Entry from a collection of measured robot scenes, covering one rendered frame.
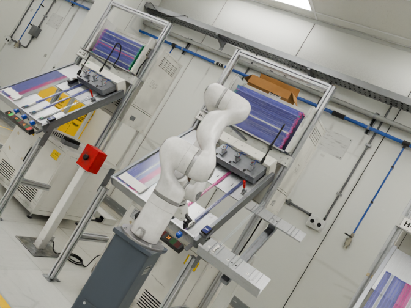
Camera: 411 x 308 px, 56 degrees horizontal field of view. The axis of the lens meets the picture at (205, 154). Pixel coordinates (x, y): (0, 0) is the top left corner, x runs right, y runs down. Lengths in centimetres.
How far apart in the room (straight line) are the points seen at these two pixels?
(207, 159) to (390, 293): 109
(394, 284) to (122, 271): 128
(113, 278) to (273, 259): 253
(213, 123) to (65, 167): 181
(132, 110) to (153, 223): 197
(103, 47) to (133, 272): 238
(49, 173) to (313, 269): 243
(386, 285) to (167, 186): 116
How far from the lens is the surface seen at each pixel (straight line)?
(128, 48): 336
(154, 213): 152
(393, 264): 224
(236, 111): 172
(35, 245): 293
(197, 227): 210
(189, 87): 477
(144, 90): 339
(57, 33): 673
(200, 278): 236
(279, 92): 297
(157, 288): 250
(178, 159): 150
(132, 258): 154
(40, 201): 326
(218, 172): 241
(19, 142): 359
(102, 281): 160
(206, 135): 159
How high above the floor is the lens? 110
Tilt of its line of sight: 1 degrees up
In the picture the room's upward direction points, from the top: 31 degrees clockwise
